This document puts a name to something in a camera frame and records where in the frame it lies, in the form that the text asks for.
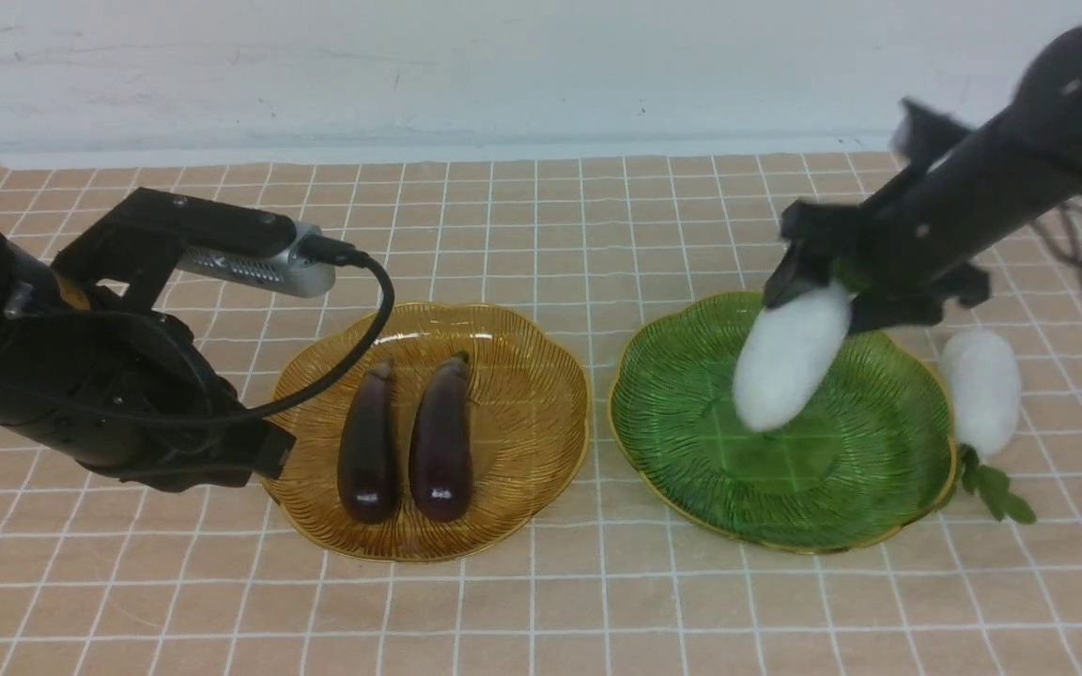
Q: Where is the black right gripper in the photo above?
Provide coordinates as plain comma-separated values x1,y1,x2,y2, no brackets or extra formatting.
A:
763,100,992,335

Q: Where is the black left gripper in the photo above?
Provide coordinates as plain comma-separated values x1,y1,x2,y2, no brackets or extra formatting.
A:
81,312,296,493

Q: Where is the white radish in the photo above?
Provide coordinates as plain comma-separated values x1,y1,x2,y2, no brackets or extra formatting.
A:
733,281,852,432
939,329,1038,525

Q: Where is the purple eggplant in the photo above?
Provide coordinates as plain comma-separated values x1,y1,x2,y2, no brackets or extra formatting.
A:
337,359,399,525
408,350,475,523

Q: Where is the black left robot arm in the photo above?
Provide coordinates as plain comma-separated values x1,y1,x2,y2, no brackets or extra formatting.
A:
0,188,296,493

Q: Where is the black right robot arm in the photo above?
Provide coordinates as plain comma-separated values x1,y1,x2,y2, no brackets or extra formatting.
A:
763,24,1082,335

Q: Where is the green glass plate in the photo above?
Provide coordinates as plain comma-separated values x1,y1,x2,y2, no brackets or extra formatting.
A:
607,291,959,555

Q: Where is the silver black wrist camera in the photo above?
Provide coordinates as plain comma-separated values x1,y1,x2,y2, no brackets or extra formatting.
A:
52,187,369,312

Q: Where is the black cable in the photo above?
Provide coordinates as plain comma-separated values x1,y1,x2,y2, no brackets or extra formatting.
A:
0,246,397,433

